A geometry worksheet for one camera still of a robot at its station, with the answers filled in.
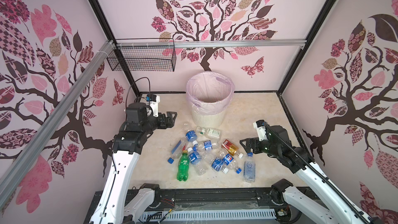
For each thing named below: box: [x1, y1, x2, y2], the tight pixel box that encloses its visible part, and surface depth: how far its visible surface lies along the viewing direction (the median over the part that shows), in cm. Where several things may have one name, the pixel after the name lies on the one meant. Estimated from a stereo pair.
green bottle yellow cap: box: [176, 149, 190, 182], surface depth 81 cm
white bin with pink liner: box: [185, 71, 235, 129], surface depth 93 cm
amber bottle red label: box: [221, 138, 239, 157], surface depth 87 cm
